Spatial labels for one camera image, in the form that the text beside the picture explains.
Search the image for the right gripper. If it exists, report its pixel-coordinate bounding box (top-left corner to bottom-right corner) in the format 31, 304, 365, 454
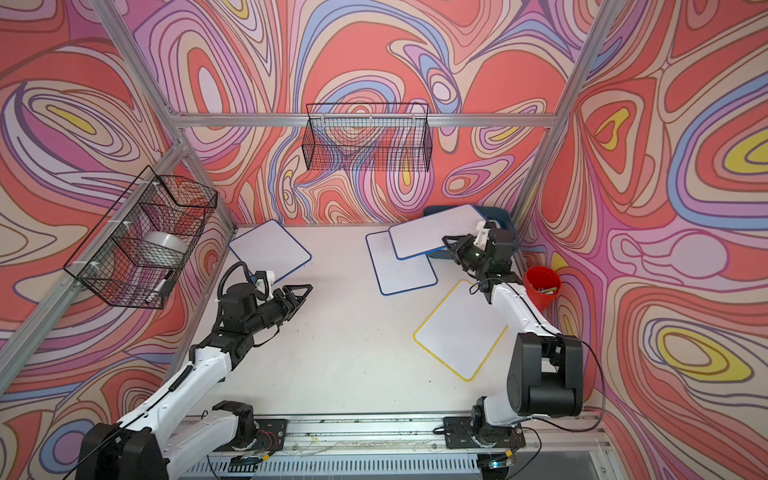
443, 232, 490, 272

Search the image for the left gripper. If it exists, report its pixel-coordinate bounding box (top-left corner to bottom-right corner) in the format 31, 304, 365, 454
242, 285, 311, 337

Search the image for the blue whiteboard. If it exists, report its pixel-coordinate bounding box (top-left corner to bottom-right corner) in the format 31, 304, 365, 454
388, 205, 485, 260
365, 231, 438, 296
229, 220, 312, 281

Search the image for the yellow framed whiteboard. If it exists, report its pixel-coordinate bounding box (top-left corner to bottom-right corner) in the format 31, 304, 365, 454
413, 280, 507, 382

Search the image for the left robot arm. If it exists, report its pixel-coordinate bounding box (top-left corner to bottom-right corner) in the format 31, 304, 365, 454
70, 262, 313, 479

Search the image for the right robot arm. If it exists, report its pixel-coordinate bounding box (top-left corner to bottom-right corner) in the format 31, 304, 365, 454
442, 221, 606, 448

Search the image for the teal plastic storage box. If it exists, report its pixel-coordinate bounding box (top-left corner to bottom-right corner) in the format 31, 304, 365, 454
423, 205, 515, 260

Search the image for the red plastic cup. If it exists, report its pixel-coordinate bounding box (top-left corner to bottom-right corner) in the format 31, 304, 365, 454
523, 266, 562, 312

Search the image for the silver tape roll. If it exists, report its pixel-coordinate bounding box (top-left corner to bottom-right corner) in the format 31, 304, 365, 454
143, 231, 189, 258

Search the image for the marker in left basket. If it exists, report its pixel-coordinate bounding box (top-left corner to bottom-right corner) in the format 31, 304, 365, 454
146, 273, 173, 306

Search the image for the green circuit board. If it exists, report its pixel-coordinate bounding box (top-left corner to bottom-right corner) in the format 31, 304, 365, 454
228, 456, 264, 472

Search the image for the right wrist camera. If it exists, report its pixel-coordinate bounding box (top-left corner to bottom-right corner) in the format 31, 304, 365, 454
473, 222, 494, 250

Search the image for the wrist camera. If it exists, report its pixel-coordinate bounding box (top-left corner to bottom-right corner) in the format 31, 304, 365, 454
251, 270, 275, 290
473, 222, 494, 250

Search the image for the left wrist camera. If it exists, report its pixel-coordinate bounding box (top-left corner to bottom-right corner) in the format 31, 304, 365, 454
251, 270, 275, 290

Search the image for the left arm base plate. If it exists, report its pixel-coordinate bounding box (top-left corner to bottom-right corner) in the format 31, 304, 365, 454
227, 418, 288, 454

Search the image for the back black wire basket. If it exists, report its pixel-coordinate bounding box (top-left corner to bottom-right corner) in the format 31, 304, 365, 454
301, 101, 433, 173

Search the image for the black wire basket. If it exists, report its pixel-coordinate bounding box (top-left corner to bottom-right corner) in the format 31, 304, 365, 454
301, 101, 433, 173
63, 167, 218, 310

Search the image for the left black wire basket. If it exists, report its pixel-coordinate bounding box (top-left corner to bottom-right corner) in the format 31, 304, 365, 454
63, 167, 218, 310

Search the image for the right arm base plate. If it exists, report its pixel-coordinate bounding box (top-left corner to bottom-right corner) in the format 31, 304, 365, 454
437, 416, 527, 451

